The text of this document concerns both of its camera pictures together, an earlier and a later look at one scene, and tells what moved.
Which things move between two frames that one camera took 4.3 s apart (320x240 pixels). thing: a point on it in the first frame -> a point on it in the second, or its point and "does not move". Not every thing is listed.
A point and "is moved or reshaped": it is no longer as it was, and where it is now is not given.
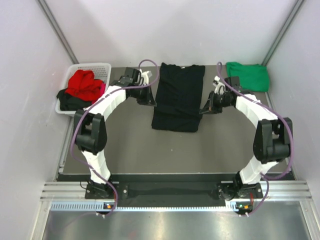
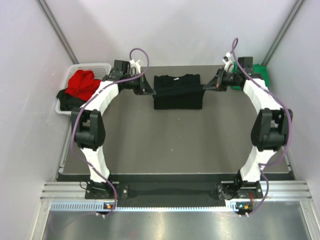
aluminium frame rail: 277,190 does not move
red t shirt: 83,84 does not move
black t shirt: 179,100 is moved or reshaped
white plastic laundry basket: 101,71 does not move
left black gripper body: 142,95 -> 136,84
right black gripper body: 217,102 -> 225,79
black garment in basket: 69,103 does not move
